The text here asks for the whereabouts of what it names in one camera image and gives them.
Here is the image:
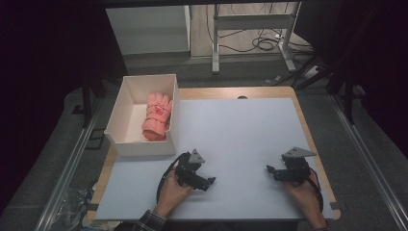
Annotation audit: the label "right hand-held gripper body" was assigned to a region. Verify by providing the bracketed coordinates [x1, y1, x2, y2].
[274, 146, 318, 186]

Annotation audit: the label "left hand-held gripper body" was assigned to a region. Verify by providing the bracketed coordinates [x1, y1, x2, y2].
[174, 148, 207, 191]

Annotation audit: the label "white box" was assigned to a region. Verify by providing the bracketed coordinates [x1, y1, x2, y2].
[104, 74, 181, 157]

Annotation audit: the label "pink winter glove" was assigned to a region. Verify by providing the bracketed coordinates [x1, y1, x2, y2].
[140, 91, 173, 141]

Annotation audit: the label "person's left hand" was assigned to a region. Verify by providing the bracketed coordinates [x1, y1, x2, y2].
[155, 169, 194, 218]

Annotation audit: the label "person's right hand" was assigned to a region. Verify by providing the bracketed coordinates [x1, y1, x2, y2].
[282, 172, 322, 223]

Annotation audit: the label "light blue table mat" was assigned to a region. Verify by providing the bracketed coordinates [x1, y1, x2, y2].
[94, 97, 335, 221]

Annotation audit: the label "black stand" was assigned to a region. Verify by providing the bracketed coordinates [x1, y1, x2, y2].
[293, 53, 359, 126]
[71, 71, 110, 130]

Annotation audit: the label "white power strip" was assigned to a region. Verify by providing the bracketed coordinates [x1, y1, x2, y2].
[303, 64, 321, 80]

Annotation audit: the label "clear plastic bag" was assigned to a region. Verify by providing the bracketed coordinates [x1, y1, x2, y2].
[51, 185, 98, 231]

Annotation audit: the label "white cabinet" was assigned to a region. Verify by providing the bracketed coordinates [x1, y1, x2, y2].
[105, 4, 192, 56]

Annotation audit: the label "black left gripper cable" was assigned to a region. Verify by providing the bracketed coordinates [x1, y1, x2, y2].
[155, 151, 189, 205]

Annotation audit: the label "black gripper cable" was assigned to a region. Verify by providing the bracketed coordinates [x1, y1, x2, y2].
[155, 151, 189, 205]
[307, 167, 325, 214]

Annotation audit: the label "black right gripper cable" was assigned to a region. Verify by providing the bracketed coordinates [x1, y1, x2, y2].
[307, 167, 325, 214]

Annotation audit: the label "metal floor rail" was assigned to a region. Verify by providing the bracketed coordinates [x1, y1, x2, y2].
[329, 93, 408, 231]
[33, 99, 104, 231]

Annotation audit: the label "black floor cables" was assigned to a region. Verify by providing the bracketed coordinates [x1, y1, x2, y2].
[206, 3, 315, 55]

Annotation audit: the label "white metal desk frame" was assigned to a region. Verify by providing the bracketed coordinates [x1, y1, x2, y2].
[211, 1, 303, 75]

